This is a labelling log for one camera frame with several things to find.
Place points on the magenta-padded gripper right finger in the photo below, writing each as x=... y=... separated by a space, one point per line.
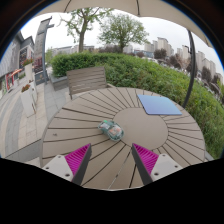
x=146 y=160

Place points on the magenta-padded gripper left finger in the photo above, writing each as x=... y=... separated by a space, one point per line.
x=77 y=160

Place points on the transparent green computer mouse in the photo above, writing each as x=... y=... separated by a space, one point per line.
x=111 y=130

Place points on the blue square mouse pad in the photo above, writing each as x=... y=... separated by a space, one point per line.
x=159 y=104

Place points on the white planter with flowers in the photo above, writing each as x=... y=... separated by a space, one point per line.
x=27 y=100

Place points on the brown slatted outdoor chair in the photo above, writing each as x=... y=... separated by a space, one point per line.
x=86 y=79

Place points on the green hedge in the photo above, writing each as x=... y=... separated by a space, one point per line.
x=140 y=75

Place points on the dark curved umbrella pole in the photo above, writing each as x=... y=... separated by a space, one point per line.
x=192 y=66

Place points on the distant apartment buildings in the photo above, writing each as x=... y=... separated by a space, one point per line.
x=203 y=61

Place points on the tall grey sign pillar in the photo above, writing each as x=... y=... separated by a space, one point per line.
x=40 y=50

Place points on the tree with bare trunk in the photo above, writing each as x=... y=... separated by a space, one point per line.
x=81 y=30

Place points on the round leafy tree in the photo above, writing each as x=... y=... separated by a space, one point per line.
x=121 y=30

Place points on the beige patio umbrella canopy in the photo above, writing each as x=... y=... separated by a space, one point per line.
x=110 y=7

